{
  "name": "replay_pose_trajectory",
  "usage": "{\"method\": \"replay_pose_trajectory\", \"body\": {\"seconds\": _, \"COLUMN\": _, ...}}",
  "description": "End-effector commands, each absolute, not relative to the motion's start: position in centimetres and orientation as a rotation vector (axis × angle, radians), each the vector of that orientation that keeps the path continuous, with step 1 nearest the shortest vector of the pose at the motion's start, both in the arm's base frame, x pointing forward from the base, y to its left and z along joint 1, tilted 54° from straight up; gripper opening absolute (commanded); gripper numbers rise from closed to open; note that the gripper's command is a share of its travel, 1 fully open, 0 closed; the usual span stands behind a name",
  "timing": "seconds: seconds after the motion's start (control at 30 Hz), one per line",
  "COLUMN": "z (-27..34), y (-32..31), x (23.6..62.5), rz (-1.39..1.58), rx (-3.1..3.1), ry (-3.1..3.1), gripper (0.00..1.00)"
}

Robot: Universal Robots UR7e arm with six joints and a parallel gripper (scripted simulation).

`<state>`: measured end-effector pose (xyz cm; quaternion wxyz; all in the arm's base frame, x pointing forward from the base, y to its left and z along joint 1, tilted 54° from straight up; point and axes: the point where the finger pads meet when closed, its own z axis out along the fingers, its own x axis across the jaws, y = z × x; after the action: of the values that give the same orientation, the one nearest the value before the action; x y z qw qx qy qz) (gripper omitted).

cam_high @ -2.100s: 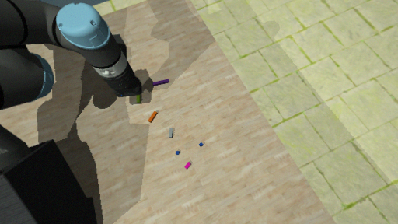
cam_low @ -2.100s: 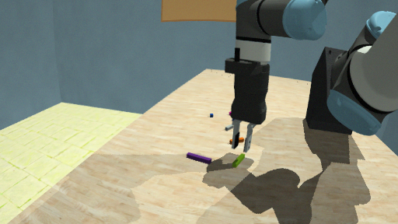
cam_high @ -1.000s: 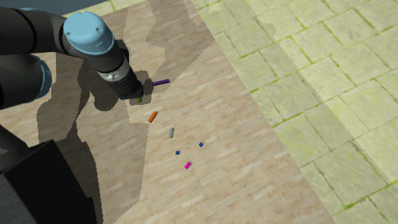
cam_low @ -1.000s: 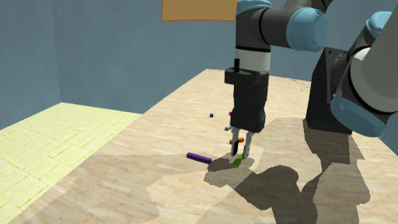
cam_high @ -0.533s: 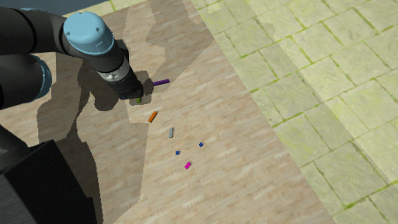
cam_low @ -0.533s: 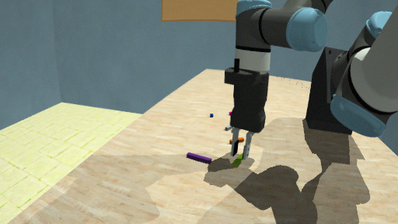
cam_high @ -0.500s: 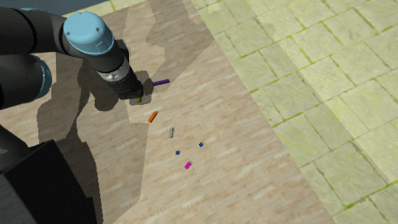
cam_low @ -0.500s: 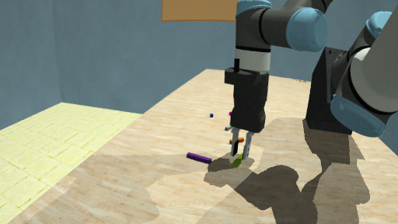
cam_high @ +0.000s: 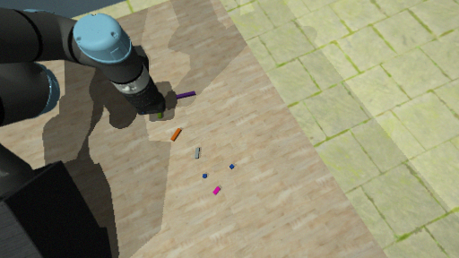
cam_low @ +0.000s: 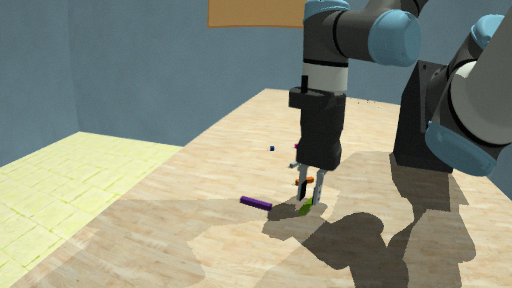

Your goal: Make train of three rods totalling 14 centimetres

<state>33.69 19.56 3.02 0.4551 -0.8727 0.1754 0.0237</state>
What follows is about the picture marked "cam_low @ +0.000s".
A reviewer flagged purple rod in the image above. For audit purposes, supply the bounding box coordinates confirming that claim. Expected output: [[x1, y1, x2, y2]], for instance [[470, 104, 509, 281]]
[[240, 196, 272, 211]]

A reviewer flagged lime green rod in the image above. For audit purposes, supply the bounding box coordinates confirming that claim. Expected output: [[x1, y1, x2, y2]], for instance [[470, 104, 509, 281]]
[[299, 197, 312, 216]]

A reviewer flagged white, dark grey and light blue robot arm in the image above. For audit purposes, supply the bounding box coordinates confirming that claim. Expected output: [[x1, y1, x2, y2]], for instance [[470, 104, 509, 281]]
[[303, 0, 512, 177]]

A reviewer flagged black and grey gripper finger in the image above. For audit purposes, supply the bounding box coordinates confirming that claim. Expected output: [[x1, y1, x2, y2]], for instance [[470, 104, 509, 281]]
[[311, 169, 328, 206], [297, 164, 310, 201]]

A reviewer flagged orange rod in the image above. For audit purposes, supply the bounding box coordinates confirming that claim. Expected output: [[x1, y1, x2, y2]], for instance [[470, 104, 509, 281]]
[[295, 177, 314, 186]]

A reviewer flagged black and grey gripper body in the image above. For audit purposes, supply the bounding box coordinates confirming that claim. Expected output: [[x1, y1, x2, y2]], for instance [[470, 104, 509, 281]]
[[288, 62, 348, 171]]

